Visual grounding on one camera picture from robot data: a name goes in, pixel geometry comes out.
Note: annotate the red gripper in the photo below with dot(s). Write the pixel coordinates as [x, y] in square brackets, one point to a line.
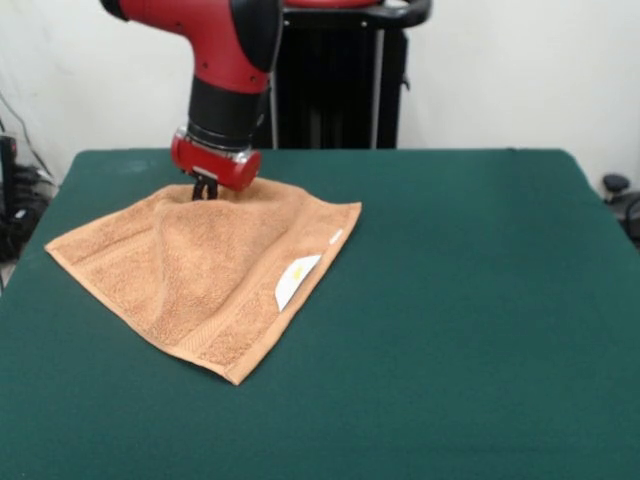
[215, 162]

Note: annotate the tan terry towel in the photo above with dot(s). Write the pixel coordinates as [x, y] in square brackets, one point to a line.
[210, 270]

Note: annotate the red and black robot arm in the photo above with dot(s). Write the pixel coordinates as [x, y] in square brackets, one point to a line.
[220, 65]

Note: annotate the red robot base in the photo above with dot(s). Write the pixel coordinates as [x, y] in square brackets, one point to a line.
[335, 2]

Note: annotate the black box with red light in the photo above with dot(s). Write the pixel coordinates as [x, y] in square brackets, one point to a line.
[7, 170]

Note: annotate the dark green table cloth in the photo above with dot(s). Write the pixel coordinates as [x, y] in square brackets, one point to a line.
[500, 350]

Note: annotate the black chair base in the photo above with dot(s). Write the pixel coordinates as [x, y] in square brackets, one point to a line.
[616, 182]

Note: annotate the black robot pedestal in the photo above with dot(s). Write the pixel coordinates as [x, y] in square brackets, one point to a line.
[350, 100]

